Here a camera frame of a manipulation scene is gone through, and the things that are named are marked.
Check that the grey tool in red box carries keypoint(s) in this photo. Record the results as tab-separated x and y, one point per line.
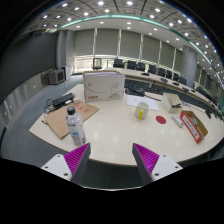
195	122

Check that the flat round red coaster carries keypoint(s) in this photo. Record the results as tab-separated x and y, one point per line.
161	120

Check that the brown cardboard sheet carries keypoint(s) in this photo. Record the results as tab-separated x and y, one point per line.
63	120

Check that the row of black office chairs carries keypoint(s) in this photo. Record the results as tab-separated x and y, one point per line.
152	69

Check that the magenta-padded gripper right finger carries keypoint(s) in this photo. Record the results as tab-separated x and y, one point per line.
146	160

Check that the group of ceiling lights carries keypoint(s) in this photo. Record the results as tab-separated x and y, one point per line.
100	3

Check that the white printed paper sheet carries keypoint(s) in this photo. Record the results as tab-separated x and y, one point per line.
135	100

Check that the long curved conference desk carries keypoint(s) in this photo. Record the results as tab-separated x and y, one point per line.
146	77

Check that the grey CRT monitor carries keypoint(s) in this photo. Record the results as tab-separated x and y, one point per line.
56	76

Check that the black tool in beige box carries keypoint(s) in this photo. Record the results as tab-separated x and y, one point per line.
176	106

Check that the white remote control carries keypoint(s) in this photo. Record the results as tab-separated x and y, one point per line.
177	121

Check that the white cardboard paper box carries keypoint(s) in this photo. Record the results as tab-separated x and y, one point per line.
103	87

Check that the red-sided open cardboard box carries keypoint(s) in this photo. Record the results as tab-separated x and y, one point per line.
190	128

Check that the black power strip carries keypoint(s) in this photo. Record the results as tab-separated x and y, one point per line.
62	100

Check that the beige divided open box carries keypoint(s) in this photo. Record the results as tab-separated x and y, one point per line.
169	101

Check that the clear black-capped drink bottle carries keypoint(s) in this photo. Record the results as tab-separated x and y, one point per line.
76	128

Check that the black desk phone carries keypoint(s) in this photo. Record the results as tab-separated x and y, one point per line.
134	90

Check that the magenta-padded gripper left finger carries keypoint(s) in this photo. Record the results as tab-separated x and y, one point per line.
77	159

